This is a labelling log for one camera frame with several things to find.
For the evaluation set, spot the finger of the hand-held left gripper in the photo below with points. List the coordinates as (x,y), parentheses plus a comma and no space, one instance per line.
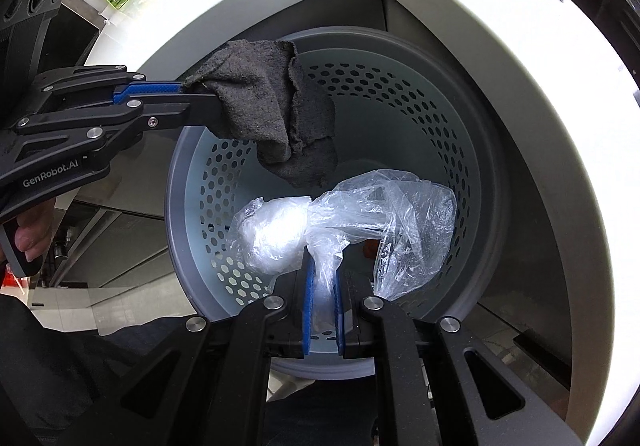
(195,113)
(150,90)

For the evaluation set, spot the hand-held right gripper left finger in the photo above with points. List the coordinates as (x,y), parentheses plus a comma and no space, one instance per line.
(309,301)

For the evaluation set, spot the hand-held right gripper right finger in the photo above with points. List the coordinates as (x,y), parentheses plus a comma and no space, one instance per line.
(341,308)

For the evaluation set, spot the grey cloth rag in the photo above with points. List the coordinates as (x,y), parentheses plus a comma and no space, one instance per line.
(260,90)

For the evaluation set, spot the clear plastic bag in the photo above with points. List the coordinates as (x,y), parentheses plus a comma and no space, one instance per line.
(400,211)

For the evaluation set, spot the grey perforated wastebasket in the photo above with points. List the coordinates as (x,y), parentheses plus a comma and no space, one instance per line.
(400,100)

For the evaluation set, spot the person's left hand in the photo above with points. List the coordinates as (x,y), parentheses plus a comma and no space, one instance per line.
(27,238)

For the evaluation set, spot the person's dark trousers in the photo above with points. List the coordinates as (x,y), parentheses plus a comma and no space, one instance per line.
(75,351)

